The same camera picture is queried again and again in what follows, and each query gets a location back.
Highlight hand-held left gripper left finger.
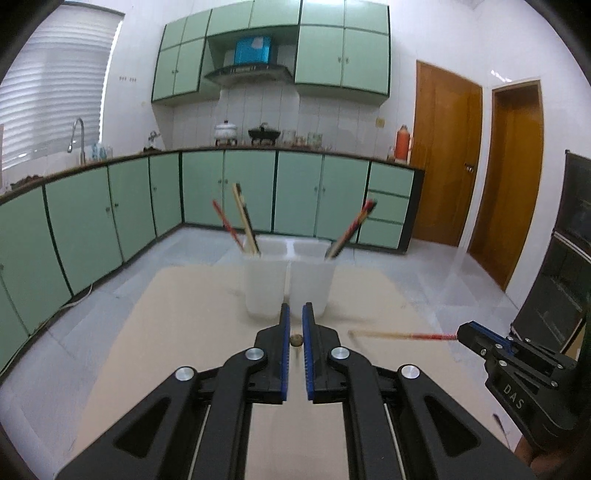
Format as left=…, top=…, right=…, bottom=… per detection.
left=55, top=303, right=292, bottom=480

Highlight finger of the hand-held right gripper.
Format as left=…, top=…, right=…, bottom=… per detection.
left=457, top=325, right=573, bottom=393
left=468, top=321, right=578, bottom=370

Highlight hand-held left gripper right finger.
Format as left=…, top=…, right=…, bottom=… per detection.
left=302, top=302, right=537, bottom=480

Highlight white translucent plastic container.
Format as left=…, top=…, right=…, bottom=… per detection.
left=288, top=239, right=337, bottom=320
left=242, top=237, right=291, bottom=319

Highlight black chopstick red handle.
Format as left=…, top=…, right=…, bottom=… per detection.
left=325, top=199, right=377, bottom=260
left=324, top=202, right=378, bottom=261

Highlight black chopstick metal band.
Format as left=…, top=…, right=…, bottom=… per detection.
left=236, top=183, right=262, bottom=256

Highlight black glass cabinet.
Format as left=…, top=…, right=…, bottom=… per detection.
left=510, top=150, right=591, bottom=356

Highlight wooden door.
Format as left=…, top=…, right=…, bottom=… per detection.
left=467, top=79, right=543, bottom=292
left=410, top=60, right=483, bottom=247

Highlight orange thermos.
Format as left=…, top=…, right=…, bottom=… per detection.
left=396, top=124, right=414, bottom=162

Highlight black wok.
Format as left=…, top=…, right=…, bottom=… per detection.
left=248, top=122, right=281, bottom=147

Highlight white cooking pot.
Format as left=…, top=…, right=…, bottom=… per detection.
left=213, top=120, right=241, bottom=147

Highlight green lower kitchen cabinets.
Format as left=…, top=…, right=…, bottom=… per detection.
left=0, top=148, right=426, bottom=374

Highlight black range hood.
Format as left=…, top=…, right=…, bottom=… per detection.
left=203, top=64, right=294, bottom=86

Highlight chrome sink faucet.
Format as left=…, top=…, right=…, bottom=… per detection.
left=68, top=117, right=88, bottom=166

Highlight blue box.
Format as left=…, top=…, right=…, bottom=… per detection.
left=234, top=36, right=272, bottom=65

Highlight white window blinds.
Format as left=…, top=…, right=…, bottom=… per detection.
left=0, top=4, right=125, bottom=171

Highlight white floor cable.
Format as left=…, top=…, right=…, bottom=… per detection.
left=28, top=281, right=93, bottom=333

